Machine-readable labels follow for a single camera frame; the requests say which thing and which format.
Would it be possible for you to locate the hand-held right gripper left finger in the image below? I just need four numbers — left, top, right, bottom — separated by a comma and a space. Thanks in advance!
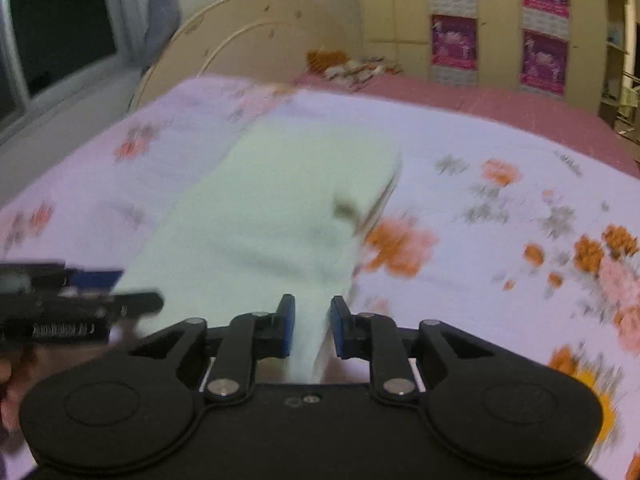
127, 294, 297, 406

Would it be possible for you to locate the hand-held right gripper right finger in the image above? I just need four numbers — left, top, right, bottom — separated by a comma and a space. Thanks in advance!
330, 295, 493, 406

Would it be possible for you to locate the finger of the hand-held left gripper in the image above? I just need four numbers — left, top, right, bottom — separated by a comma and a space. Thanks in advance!
64, 268, 125, 292
107, 290, 166, 320

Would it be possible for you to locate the pale green small garment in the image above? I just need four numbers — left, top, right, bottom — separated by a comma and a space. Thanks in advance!
112, 119, 404, 385

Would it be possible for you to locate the person's left hand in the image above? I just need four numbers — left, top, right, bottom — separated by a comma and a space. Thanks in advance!
0, 342, 108, 433

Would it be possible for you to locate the floral bed sheet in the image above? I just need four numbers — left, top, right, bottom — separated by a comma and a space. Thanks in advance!
0, 74, 640, 480

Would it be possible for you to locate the dark window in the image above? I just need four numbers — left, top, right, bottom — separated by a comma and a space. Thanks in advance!
0, 0, 120, 133

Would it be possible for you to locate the orange patterned pillow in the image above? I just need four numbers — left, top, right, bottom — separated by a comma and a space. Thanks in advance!
305, 49, 402, 93

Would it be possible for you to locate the pink checked bedspread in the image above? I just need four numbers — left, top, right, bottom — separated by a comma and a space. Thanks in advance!
294, 71, 640, 180

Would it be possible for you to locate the grey curtain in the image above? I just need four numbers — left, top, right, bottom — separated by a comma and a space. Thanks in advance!
99, 0, 184, 63

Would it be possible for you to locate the cream arched headboard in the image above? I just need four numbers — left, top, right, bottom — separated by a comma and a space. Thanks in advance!
127, 0, 362, 112

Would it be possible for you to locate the cream wardrobe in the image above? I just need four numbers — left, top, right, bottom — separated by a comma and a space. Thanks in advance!
354, 0, 608, 111

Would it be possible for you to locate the cream open shelf unit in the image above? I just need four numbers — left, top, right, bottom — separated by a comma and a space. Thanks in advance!
599, 0, 640, 133

